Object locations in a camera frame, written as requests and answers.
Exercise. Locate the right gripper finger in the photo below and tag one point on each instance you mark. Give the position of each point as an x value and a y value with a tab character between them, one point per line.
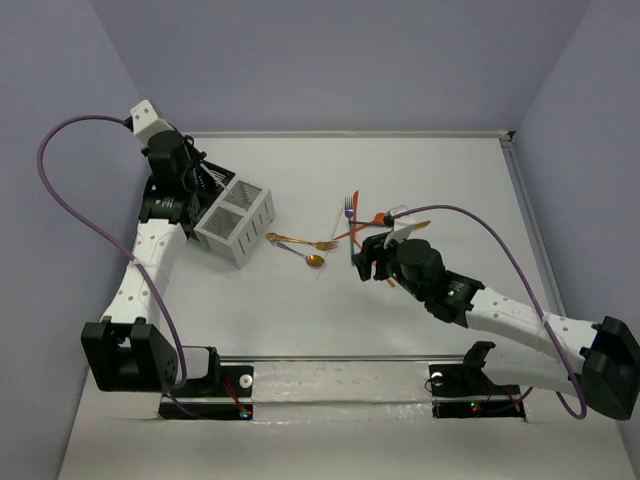
374	245
363	262

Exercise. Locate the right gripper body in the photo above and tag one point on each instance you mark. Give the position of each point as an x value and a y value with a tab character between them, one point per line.
390	258

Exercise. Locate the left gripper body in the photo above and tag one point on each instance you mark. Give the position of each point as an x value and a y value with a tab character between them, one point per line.
211	176

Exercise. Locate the gold knife black handle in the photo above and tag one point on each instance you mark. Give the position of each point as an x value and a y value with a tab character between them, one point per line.
422	225

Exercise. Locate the orange chopstick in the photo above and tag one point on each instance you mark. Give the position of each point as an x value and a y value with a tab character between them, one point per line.
358	246

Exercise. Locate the white chopstick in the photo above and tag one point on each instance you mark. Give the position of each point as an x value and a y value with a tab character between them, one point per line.
208	182
332	234

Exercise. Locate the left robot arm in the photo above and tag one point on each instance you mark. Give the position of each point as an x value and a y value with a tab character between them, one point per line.
135	346

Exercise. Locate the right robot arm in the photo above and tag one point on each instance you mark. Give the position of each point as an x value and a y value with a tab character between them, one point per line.
596	361

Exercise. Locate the orange plastic spoon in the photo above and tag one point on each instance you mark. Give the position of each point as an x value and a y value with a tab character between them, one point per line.
378	217

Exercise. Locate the gold ornate fork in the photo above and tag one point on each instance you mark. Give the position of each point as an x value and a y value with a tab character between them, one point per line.
319	245

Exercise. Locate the black utensil container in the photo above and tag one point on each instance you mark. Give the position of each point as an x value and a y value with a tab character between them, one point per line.
220	175

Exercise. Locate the iridescent blue purple fork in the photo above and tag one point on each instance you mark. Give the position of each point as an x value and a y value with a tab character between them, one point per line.
349	214

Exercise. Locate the iridescent metal spoon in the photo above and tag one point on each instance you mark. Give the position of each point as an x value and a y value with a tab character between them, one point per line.
314	261

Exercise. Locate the orange plastic knife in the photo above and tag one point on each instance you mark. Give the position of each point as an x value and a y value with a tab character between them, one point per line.
355	200

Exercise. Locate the white utensil container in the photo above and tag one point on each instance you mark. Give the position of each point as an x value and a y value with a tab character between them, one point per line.
237	220

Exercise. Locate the metal rail back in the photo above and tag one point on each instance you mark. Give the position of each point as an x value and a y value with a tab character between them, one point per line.
501	135

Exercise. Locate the metal rail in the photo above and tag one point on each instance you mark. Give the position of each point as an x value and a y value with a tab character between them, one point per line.
501	135
422	358

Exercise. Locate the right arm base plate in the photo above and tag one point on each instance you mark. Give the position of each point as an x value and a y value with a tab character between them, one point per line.
461	393

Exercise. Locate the metal rail front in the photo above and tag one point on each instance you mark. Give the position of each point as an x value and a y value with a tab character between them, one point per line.
422	358

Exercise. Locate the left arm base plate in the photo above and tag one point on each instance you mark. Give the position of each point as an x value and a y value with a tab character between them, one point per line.
229	399

